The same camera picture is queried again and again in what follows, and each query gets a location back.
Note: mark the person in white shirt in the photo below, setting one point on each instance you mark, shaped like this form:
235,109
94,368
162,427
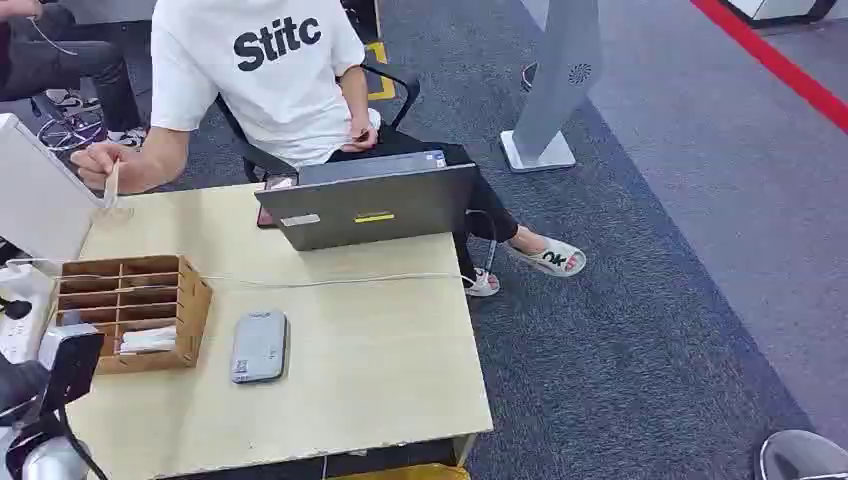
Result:
278,79

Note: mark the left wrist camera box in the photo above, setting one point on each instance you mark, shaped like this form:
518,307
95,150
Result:
73,361

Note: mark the white monitor panel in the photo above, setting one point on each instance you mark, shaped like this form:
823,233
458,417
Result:
36,192

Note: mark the wooden slotted card box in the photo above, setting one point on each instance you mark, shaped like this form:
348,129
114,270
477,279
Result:
192,311

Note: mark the yellow box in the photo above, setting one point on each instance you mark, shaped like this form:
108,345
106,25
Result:
404,473

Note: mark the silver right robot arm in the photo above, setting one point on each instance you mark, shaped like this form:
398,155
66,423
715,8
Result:
805,457

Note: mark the person's right hand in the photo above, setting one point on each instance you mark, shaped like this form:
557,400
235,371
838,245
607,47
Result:
93,164

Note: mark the chrome chair base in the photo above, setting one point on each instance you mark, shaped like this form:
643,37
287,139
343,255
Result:
69,131

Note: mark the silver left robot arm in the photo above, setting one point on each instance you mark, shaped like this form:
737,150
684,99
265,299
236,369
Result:
50,460

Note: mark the grey kiosk stand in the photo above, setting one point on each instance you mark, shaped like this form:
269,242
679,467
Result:
556,73

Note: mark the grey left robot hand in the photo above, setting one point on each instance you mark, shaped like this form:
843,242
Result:
20,391

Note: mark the white card stack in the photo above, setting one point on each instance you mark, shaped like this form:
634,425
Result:
149,340

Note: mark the white power strip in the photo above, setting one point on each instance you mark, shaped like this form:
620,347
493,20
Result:
23,331

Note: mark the grey flat card case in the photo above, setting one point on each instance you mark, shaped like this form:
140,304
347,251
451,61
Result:
259,347

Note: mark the white machine base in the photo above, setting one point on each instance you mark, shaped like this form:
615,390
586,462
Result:
778,10

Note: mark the person's left hand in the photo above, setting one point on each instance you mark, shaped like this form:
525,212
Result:
363,138

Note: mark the person in dark clothing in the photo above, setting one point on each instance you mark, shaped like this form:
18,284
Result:
63,60

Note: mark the black plug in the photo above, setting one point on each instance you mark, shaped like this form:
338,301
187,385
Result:
16,309

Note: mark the black chair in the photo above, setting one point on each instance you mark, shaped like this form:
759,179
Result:
255,156

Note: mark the grey laptop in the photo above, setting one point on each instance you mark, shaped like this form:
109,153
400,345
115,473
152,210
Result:
371,205

